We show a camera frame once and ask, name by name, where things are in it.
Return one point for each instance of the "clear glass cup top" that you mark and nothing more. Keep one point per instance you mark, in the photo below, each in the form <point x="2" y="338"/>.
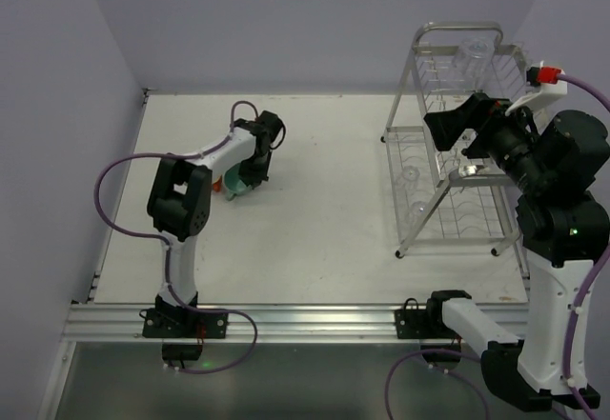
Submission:
<point x="472" y="61"/>

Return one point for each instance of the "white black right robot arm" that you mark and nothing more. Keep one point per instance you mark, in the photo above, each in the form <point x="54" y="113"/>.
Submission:
<point x="565" y="234"/>

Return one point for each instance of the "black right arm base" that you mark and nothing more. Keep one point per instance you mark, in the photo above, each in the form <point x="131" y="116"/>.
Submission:
<point x="422" y="322"/>

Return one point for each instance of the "silver metal dish rack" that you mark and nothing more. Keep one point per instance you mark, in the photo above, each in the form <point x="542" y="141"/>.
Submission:
<point x="444" y="190"/>

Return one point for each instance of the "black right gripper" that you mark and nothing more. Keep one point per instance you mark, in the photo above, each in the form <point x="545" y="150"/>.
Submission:
<point x="477" y="122"/>

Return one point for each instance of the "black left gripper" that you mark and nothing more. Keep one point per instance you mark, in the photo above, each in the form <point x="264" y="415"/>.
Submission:
<point x="257" y="168"/>

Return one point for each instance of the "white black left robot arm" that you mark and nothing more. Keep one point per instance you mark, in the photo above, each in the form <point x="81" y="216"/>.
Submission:
<point x="181" y="197"/>

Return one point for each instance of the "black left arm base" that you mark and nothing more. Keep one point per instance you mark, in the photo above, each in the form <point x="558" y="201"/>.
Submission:
<point x="164" y="321"/>

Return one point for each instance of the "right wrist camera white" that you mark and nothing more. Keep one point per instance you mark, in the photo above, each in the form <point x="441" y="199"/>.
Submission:
<point x="546" y="88"/>

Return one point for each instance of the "orange ceramic mug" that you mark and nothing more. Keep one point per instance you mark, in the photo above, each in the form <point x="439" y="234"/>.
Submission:
<point x="218" y="185"/>

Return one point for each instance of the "aluminium mounting rail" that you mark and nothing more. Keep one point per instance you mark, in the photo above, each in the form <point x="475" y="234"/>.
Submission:
<point x="276" y="324"/>

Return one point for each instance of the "clear glass lower far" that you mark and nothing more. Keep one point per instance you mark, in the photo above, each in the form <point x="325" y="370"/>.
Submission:
<point x="409" y="178"/>

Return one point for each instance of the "mint green ceramic mug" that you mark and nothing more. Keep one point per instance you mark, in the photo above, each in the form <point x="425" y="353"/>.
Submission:
<point x="233" y="185"/>

